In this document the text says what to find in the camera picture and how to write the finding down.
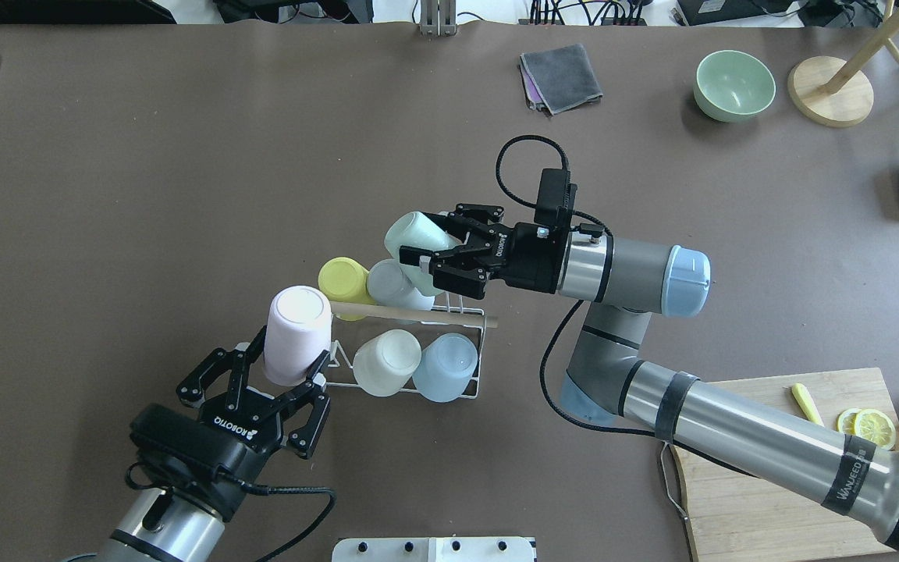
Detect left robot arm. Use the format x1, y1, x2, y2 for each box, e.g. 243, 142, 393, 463
80, 329, 336, 561

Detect white wire cup rack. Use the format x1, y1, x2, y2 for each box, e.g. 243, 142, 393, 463
329, 295, 497, 404

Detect mint green plastic cup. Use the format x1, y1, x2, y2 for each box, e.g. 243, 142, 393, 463
384, 211, 459, 297

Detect grey plastic cup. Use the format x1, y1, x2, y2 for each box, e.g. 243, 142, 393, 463
367, 259, 435, 311

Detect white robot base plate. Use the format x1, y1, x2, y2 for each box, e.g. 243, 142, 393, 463
332, 536, 538, 561

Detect grey folded cloth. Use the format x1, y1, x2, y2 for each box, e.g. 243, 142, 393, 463
520, 43, 603, 115

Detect cream white plastic cup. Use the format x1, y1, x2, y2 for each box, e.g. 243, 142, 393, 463
353, 329, 422, 397

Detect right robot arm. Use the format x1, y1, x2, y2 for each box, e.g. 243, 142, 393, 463
385, 203, 899, 551

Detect green ceramic bowl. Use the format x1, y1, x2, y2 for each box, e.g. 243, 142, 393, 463
693, 50, 776, 123

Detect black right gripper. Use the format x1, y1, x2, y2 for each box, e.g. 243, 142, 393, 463
397, 204, 570, 293

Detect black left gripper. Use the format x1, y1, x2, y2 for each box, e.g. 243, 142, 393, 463
177, 325, 331, 460

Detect lemon slice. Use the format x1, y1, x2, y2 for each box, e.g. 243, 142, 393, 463
836, 408, 897, 450

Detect light blue plastic cup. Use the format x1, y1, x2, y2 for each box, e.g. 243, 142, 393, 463
411, 333, 478, 403

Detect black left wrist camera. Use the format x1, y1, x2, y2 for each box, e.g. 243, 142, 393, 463
130, 404, 271, 522

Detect bamboo cutting board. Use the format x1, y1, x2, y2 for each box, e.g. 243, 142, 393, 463
673, 368, 897, 561

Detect wooden mug tree stand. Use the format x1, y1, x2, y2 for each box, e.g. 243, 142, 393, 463
786, 9, 899, 128

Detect yellow plastic knife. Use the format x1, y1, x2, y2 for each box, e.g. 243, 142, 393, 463
790, 383, 824, 427

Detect yellow plastic cup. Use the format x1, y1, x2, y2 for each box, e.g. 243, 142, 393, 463
318, 257, 377, 305

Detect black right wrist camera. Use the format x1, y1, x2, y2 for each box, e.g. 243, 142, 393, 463
534, 168, 577, 231

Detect purple folded cloth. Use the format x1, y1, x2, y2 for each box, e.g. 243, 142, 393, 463
518, 63, 546, 111

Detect pink plastic cup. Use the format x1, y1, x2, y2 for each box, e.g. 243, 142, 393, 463
264, 286, 332, 386

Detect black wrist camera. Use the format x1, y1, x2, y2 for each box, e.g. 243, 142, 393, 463
534, 168, 577, 231
130, 404, 271, 522

